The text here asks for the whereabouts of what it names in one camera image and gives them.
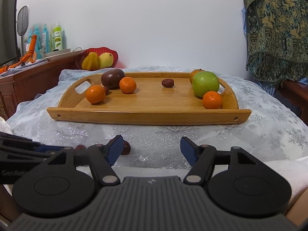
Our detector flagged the white towel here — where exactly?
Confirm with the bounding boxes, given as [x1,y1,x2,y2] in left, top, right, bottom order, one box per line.
[0,155,308,211]

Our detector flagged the green label spray bottle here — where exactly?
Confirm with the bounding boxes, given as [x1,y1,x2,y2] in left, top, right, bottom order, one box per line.
[51,22,64,52]

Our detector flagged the dark brown wooden furniture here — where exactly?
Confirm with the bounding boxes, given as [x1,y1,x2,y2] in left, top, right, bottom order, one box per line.
[280,79,308,124]

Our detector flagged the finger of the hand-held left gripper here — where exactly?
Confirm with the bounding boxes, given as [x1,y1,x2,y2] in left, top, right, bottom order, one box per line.
[0,132,65,161]

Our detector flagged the brownish orange tangerine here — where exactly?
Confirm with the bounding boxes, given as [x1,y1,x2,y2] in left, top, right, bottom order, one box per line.
[189,69,205,85]

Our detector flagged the green gold patterned shawl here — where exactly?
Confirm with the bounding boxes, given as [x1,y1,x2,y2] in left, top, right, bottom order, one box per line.
[243,0,308,85]

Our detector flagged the green apple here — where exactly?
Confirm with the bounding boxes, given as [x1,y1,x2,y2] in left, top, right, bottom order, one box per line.
[192,71,220,98]

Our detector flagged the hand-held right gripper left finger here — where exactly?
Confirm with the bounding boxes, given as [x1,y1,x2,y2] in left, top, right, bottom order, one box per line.
[47,135,125,186]

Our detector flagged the person's bare leg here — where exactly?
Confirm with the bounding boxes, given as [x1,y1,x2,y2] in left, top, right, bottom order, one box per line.
[285,190,308,225]

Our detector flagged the wooden bamboo tray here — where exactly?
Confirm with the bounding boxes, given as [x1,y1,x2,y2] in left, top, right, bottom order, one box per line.
[46,71,252,126]

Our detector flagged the papers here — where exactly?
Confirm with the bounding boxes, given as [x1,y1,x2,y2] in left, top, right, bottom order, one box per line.
[0,58,48,76]

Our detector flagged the orange mandarin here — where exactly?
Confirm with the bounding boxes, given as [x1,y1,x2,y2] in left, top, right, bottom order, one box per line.
[202,91,222,110]
[119,76,137,94]
[85,85,106,105]

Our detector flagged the dark purple passion fruit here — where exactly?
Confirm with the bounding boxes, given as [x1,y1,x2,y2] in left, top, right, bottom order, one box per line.
[100,68,126,89]

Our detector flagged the orange tool with cord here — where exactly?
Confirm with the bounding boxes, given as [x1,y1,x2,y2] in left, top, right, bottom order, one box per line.
[0,35,38,73]

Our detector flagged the yellow mango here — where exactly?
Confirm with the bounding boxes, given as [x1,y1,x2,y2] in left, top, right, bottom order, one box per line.
[98,52,114,69]

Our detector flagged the silver snowflake tablecloth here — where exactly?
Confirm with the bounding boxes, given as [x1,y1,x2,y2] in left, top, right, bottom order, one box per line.
[6,66,308,169]

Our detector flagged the red fruit bowl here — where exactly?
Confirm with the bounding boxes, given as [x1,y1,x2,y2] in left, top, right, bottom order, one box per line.
[75,47,119,72]

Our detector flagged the yellow starfruit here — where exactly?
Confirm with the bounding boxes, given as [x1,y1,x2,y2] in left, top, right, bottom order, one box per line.
[81,52,100,70]

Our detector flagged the white electric fly swatter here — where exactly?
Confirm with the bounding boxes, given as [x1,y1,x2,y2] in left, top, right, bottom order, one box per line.
[17,5,30,53]

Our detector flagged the black monitor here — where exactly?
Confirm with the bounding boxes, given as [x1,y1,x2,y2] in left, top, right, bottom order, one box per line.
[0,0,21,66]

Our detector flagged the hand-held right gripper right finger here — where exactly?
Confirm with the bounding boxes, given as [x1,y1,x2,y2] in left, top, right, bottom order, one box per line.
[180,136,262,186]

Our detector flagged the white flat box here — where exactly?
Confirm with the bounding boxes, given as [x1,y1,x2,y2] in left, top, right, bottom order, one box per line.
[42,48,72,61]

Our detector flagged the brown wooden cabinet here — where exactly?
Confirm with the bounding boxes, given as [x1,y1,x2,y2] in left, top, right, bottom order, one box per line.
[0,49,87,121]

